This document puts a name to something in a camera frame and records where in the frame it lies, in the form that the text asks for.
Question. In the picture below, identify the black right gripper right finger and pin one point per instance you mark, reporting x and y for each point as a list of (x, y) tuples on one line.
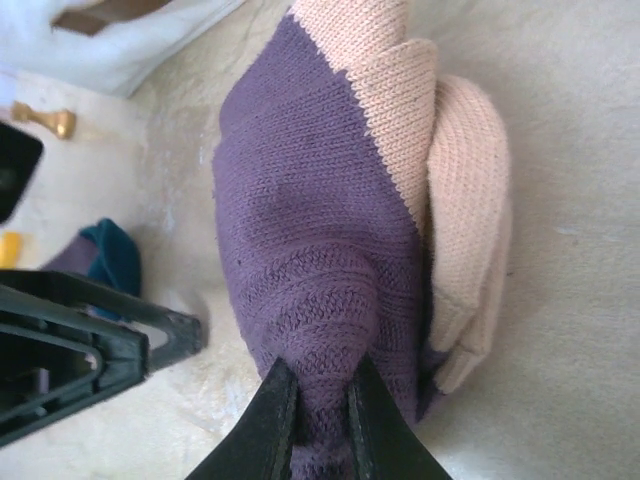
[(385, 445)]

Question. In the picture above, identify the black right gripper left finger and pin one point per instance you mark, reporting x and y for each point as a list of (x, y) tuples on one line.
[(260, 440)]

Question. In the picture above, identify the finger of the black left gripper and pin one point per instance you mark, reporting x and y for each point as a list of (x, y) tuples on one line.
[(115, 357), (165, 335)]

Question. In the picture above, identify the purple sock with teal toe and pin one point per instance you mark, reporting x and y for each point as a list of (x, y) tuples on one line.
[(112, 260)]

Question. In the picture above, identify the purple sock with beige toe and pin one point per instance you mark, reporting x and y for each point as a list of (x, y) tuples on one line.
[(310, 200)]

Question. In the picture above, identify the white fabric organizer box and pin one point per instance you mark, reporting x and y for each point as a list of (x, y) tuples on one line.
[(125, 55)]

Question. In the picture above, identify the small gold knob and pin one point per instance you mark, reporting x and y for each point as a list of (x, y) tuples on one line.
[(62, 122)]

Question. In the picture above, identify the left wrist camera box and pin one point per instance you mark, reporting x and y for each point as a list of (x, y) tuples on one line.
[(15, 170)]

